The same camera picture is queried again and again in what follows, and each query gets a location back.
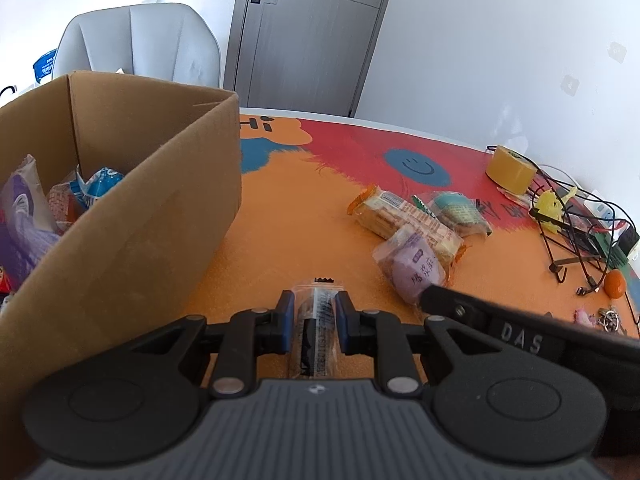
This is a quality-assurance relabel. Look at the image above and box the purple cake clear packet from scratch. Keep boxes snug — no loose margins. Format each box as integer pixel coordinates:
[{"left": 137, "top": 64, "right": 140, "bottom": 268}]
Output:
[{"left": 372, "top": 225, "right": 449, "bottom": 307}]

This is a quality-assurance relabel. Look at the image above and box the black usb cable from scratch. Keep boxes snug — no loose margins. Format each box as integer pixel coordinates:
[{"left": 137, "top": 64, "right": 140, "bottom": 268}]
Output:
[{"left": 575, "top": 260, "right": 610, "bottom": 297}]

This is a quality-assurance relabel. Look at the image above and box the orange-red patterned snack packet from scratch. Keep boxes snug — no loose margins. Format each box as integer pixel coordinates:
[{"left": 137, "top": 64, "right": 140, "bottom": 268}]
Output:
[{"left": 47, "top": 182, "right": 85, "bottom": 224}]

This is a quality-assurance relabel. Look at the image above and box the grey chair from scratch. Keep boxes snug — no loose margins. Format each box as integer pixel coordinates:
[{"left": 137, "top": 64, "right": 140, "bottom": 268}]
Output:
[{"left": 52, "top": 2, "right": 224, "bottom": 92}]

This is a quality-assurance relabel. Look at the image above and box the blue snack packet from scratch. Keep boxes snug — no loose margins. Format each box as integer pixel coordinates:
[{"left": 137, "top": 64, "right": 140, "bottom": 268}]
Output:
[{"left": 75, "top": 167, "right": 126, "bottom": 207}]

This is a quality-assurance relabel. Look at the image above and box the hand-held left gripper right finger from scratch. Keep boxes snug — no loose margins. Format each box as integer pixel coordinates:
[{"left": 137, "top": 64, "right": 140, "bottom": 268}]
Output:
[{"left": 334, "top": 290, "right": 553, "bottom": 397}]

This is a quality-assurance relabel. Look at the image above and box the white power strip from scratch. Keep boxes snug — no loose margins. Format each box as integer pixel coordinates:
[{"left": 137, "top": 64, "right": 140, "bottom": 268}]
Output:
[{"left": 582, "top": 199, "right": 640, "bottom": 241}]

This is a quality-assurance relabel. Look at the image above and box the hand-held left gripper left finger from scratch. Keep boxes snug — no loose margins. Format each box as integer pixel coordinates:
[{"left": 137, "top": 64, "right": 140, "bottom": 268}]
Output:
[{"left": 85, "top": 289, "right": 296, "bottom": 401}]

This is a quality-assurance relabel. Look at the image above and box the yellow tape roll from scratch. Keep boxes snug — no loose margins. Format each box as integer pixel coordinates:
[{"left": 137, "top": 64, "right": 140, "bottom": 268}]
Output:
[{"left": 485, "top": 144, "right": 538, "bottom": 196}]

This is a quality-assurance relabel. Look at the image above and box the black wire rack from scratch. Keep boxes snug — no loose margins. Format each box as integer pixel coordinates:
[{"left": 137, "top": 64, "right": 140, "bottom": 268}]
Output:
[{"left": 529, "top": 164, "right": 622, "bottom": 282}]

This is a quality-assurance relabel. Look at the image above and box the yellow plastic toy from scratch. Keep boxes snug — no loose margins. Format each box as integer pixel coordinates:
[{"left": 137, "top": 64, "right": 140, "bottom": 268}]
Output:
[{"left": 530, "top": 186, "right": 579, "bottom": 235}]

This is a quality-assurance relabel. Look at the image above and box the large purple snack packet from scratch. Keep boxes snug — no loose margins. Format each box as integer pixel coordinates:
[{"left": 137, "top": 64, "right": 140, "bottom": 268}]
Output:
[{"left": 0, "top": 154, "right": 62, "bottom": 292}]

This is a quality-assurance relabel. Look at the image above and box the green cake clear packet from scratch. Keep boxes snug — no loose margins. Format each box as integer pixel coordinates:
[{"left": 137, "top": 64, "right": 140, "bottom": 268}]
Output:
[{"left": 412, "top": 190, "right": 494, "bottom": 239}]

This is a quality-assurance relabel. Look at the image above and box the orange tangerine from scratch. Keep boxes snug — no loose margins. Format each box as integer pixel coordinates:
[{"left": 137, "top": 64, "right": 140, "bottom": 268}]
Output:
[{"left": 603, "top": 268, "right": 628, "bottom": 299}]

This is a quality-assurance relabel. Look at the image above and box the brown cardboard box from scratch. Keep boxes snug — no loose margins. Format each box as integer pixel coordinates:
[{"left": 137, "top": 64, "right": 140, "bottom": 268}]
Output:
[{"left": 0, "top": 72, "right": 244, "bottom": 466}]

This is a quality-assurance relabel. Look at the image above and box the orange printed table mat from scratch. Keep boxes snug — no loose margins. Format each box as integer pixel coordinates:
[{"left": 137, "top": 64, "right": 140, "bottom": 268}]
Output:
[{"left": 180, "top": 114, "right": 640, "bottom": 391}]

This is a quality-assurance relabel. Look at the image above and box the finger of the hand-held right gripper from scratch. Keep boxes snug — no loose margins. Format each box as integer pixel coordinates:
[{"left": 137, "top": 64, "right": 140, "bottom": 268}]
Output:
[{"left": 419, "top": 284, "right": 494, "bottom": 334}]

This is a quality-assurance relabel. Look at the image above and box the clear packet with black snack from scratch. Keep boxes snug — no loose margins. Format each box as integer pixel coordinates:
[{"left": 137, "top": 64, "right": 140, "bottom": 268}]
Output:
[{"left": 290, "top": 277, "right": 347, "bottom": 380}]

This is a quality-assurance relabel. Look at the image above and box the grey door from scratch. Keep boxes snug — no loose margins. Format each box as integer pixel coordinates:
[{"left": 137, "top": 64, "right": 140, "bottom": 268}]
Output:
[{"left": 224, "top": 0, "right": 402, "bottom": 119}]

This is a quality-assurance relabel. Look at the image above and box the blue plastic bag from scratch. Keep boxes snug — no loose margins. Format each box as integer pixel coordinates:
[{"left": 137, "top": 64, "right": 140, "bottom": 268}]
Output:
[{"left": 32, "top": 48, "right": 59, "bottom": 84}]

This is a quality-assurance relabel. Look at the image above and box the bunch of keys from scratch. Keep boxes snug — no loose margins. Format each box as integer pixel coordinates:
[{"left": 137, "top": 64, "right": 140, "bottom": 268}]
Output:
[{"left": 595, "top": 307, "right": 625, "bottom": 334}]

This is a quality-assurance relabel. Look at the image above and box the biscuit packet with orange ends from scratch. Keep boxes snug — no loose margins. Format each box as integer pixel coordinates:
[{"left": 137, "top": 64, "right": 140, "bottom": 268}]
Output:
[{"left": 347, "top": 184, "right": 467, "bottom": 267}]

